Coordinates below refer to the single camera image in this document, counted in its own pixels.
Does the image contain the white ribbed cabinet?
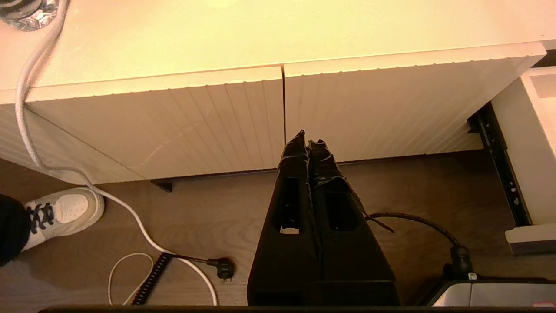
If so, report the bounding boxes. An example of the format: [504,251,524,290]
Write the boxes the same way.
[0,0,556,193]

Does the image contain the white sneaker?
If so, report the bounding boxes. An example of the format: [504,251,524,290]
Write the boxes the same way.
[20,187,106,253]

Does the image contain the thick white power cable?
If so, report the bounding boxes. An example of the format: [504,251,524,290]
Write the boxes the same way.
[15,0,218,307]

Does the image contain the black drawer slide rail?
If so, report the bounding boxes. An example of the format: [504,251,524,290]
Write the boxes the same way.
[467,102,533,228]

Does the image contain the dark trouser leg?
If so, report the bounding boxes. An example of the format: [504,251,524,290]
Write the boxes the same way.
[0,193,32,267]

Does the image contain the black coiled cable with plug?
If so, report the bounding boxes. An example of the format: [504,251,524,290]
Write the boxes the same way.
[131,252,236,306]

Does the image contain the white wooden panel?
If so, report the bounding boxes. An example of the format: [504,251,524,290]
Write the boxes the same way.
[24,65,285,180]
[283,42,547,163]

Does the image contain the clear plastic water bottle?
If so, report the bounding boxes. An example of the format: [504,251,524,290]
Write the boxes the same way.
[0,0,60,32]

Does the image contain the thin white cable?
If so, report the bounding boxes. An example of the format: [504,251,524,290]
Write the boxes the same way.
[108,252,155,306]

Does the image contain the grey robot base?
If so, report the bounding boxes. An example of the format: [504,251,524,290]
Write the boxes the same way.
[417,278,556,307]

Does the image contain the black cable on floor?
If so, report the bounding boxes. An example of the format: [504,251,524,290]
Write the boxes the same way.
[366,212,475,280]

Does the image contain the wide white ribbed drawer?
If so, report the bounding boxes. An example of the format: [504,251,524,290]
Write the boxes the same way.
[491,65,556,256]

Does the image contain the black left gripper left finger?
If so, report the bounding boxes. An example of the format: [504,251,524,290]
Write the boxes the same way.
[247,130,323,307]

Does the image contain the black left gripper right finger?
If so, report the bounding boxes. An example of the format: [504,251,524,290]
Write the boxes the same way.
[308,139,401,307]

